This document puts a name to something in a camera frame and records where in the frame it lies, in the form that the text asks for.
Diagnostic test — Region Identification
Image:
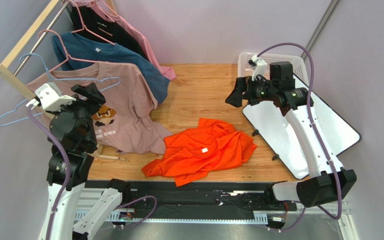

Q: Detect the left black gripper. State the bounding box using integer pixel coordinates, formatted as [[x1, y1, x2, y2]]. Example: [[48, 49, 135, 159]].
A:
[[46, 81, 107, 148]]

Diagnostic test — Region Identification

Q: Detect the orange t-shirt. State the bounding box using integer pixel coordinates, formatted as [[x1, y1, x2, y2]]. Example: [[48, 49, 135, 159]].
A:
[[141, 118, 257, 187]]

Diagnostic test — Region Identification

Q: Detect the light blue wire hanger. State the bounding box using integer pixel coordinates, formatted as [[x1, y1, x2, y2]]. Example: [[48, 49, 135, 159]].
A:
[[0, 52, 122, 128]]

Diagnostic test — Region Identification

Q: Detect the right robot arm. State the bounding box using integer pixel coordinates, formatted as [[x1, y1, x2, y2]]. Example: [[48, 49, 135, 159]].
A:
[[225, 61, 357, 208]]

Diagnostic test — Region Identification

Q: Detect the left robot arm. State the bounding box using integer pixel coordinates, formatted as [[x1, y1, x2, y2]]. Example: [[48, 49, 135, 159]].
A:
[[35, 82, 131, 240]]

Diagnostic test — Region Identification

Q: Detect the pink hanger on blue shirt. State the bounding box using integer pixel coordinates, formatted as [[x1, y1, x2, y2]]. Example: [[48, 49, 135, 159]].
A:
[[38, 30, 115, 71]]

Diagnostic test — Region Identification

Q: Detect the blue t-shirt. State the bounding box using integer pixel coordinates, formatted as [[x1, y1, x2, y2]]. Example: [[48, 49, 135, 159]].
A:
[[51, 31, 171, 105]]

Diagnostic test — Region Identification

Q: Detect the mauve pixel-print t-shirt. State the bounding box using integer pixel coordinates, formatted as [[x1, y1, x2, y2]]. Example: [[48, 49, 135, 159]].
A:
[[25, 61, 174, 156]]

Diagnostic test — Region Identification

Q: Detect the pink hanger on black shirt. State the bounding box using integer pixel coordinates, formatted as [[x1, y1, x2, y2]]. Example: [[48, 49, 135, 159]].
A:
[[61, 0, 116, 46]]

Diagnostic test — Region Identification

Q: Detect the black t-shirt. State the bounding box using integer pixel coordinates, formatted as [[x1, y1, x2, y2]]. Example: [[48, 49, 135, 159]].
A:
[[70, 6, 147, 60]]

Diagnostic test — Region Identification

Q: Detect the pink t-shirt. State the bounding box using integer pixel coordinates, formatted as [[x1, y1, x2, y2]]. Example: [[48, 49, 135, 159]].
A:
[[76, 0, 177, 81]]

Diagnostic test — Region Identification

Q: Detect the white plastic basket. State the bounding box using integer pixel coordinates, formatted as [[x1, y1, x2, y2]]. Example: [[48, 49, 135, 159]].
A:
[[237, 52, 309, 90]]

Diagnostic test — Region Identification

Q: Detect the whiteboard with red writing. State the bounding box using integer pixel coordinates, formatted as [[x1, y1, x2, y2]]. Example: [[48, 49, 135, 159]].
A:
[[242, 92, 361, 180]]

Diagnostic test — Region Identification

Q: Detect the metal rack rod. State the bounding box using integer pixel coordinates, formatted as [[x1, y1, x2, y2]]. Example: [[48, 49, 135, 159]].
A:
[[13, 0, 69, 77]]

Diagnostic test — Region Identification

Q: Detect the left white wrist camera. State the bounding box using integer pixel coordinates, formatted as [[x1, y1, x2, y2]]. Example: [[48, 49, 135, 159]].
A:
[[25, 82, 76, 113]]

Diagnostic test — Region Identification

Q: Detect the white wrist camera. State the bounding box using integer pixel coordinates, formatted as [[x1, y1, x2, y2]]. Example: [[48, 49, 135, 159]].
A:
[[248, 54, 268, 81], [25, 82, 76, 113]]

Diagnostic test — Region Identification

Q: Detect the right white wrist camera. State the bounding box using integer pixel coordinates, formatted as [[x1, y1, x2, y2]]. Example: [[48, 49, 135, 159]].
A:
[[248, 54, 268, 81]]

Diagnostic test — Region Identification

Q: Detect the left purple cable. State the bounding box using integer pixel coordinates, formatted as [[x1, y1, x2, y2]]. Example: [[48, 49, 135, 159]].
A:
[[26, 104, 158, 240]]

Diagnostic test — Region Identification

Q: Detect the purple cable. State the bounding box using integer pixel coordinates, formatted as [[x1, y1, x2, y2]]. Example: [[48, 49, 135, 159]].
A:
[[256, 42, 343, 233], [26, 104, 158, 240]]

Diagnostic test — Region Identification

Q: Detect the wooden clothes rack frame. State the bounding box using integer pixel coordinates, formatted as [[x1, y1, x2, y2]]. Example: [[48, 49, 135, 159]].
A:
[[0, 0, 125, 160]]

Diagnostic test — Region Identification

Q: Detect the aluminium mounting frame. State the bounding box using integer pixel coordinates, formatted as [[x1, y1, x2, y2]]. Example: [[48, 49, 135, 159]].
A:
[[38, 191, 360, 240]]

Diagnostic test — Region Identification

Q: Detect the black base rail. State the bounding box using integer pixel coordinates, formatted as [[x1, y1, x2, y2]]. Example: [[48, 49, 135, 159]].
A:
[[85, 180, 299, 221]]

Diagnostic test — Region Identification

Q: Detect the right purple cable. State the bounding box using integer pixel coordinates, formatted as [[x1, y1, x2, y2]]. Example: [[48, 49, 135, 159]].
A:
[[256, 42, 343, 233]]

